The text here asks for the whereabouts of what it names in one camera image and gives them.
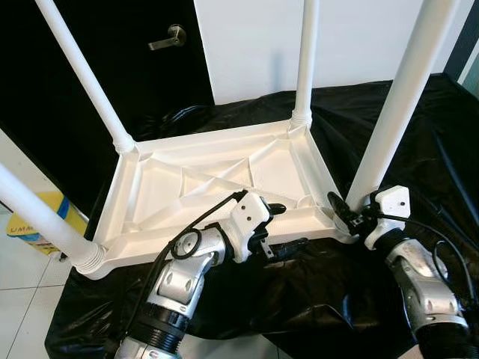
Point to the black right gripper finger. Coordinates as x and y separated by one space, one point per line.
338 206

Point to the white plastic table top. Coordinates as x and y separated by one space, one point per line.
277 172

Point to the white plastic table leg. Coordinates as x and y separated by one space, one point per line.
37 213
404 90
82 75
305 60

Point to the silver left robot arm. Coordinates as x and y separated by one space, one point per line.
179 284

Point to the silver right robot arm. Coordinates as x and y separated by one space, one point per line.
426 288

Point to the black shiny tablecloth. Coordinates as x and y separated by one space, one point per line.
337 299

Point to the black door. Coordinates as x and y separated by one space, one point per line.
165 82

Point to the yellow bag with blue band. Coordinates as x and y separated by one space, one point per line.
22 233

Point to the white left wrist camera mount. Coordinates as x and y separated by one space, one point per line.
251 213

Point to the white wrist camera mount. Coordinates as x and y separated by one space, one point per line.
251 213
393 202

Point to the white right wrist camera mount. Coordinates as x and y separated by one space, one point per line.
393 202

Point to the dark grey door frame post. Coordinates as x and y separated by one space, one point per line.
465 37

